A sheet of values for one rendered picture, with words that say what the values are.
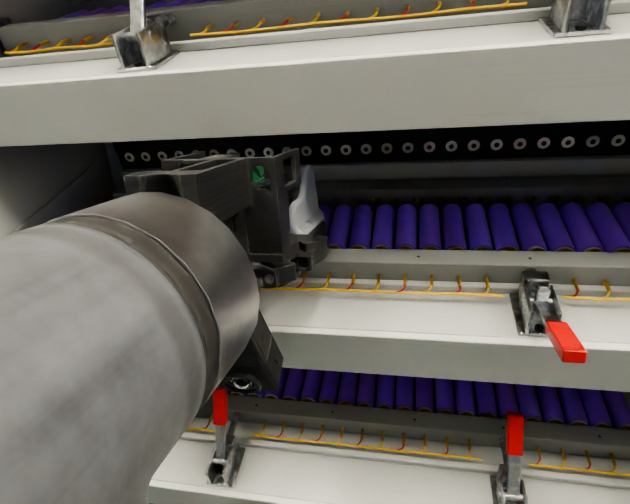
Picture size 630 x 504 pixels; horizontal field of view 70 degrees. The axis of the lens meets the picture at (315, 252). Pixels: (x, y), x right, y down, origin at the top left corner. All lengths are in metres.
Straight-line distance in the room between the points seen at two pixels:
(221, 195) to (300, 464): 0.33
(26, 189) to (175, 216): 0.34
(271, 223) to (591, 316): 0.24
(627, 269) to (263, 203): 0.26
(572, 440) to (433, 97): 0.34
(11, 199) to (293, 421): 0.35
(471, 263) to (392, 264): 0.06
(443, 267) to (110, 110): 0.27
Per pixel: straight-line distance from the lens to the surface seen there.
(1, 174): 0.49
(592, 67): 0.30
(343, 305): 0.36
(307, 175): 0.34
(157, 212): 0.18
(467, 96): 0.29
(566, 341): 0.29
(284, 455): 0.50
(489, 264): 0.36
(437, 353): 0.35
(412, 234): 0.40
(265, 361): 0.29
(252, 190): 0.26
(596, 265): 0.38
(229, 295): 0.17
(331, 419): 0.48
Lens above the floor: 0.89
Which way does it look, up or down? 22 degrees down
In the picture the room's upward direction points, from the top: 4 degrees counter-clockwise
